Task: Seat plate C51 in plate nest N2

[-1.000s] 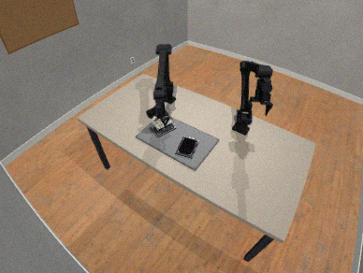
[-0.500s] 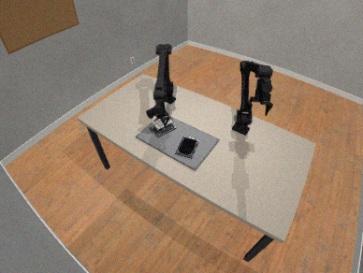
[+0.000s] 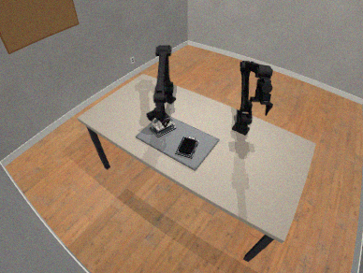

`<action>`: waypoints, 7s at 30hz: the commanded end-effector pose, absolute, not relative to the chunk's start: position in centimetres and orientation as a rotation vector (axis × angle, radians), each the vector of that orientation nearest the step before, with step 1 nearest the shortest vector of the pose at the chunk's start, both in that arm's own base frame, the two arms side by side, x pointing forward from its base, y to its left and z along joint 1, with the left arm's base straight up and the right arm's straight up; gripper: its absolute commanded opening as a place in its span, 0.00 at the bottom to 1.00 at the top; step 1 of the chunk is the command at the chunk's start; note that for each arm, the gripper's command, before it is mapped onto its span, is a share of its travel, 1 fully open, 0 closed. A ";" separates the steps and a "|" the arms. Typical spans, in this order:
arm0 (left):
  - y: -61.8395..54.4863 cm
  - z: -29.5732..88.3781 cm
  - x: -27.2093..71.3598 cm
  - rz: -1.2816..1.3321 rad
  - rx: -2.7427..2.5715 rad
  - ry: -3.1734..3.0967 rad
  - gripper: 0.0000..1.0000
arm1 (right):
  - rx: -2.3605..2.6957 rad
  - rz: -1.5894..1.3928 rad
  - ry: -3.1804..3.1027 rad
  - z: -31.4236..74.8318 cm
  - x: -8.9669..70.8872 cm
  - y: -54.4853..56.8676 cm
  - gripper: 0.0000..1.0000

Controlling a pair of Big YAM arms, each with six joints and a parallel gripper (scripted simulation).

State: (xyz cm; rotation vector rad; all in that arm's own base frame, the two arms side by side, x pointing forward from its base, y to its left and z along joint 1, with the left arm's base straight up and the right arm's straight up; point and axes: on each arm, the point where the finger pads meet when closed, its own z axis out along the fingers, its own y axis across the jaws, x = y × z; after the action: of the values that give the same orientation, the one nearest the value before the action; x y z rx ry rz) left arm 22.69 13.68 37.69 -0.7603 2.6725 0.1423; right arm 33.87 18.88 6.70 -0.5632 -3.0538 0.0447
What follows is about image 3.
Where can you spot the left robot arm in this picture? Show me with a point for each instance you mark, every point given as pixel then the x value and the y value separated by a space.
pixel 244 119

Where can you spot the cream perforated plate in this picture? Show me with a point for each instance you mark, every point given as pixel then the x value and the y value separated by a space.
pixel 159 126

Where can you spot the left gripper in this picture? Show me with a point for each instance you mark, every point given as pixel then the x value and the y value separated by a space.
pixel 268 107

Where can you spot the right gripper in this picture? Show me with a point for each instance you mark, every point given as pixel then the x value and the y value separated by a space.
pixel 163 121

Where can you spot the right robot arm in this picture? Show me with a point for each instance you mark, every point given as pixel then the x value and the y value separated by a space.
pixel 163 85

